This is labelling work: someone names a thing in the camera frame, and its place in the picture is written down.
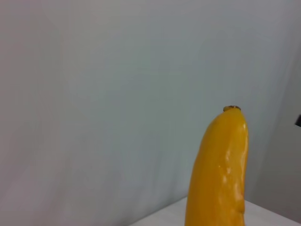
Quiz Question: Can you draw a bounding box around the yellow banana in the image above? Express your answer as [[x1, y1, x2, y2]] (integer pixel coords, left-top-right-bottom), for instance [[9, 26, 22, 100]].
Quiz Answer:
[[184, 105, 249, 226]]

